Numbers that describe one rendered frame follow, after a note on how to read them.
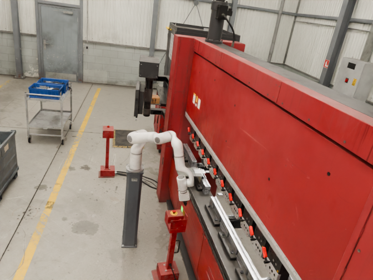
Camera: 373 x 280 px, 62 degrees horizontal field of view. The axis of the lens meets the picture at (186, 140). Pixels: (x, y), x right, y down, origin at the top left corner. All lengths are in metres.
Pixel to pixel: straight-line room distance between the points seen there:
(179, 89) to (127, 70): 6.47
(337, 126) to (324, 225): 0.47
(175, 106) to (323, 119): 2.60
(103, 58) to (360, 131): 9.30
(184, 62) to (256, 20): 7.05
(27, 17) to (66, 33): 1.10
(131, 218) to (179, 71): 1.80
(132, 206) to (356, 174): 2.51
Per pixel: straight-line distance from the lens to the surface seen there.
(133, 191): 3.39
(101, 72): 10.36
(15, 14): 10.41
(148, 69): 3.94
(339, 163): 1.56
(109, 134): 4.76
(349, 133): 1.49
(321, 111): 1.63
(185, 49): 3.81
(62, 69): 10.49
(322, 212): 1.66
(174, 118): 4.00
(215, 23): 3.54
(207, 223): 2.90
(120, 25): 10.11
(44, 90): 5.94
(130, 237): 3.77
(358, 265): 1.24
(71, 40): 10.29
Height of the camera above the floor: 2.63
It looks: 23 degrees down
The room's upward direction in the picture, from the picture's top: 8 degrees clockwise
